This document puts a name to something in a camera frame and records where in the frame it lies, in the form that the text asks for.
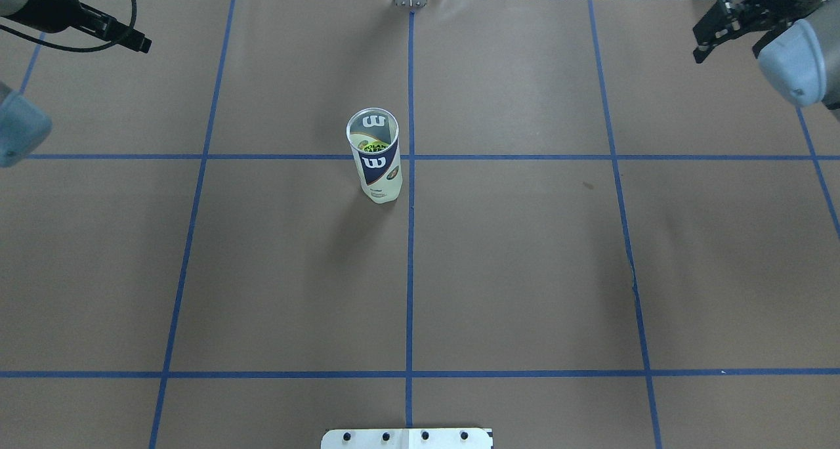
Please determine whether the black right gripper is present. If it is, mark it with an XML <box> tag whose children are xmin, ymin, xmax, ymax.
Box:
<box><xmin>693</xmin><ymin>0</ymin><xmax>827</xmax><ymax>65</ymax></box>

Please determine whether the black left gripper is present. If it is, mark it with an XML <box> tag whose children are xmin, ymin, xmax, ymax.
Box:
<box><xmin>7</xmin><ymin>0</ymin><xmax>151</xmax><ymax>53</ymax></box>

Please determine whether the yellow Roland Garros tennis ball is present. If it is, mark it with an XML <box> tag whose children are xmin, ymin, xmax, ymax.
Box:
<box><xmin>354</xmin><ymin>137</ymin><xmax>391</xmax><ymax>154</ymax></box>

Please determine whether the white blue tennis ball can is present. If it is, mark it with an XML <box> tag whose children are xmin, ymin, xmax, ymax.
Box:
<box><xmin>346</xmin><ymin>108</ymin><xmax>403</xmax><ymax>204</ymax></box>

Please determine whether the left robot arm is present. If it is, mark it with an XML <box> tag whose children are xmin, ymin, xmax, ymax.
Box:
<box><xmin>1</xmin><ymin>0</ymin><xmax>152</xmax><ymax>169</ymax></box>

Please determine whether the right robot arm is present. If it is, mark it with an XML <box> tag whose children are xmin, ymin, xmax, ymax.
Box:
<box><xmin>693</xmin><ymin>0</ymin><xmax>839</xmax><ymax>116</ymax></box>

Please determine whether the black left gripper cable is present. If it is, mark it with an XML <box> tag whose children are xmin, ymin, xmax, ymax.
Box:
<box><xmin>0</xmin><ymin>0</ymin><xmax>138</xmax><ymax>53</ymax></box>

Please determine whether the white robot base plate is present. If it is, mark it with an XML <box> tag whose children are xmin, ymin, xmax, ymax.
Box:
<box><xmin>320</xmin><ymin>427</ymin><xmax>494</xmax><ymax>448</ymax></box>

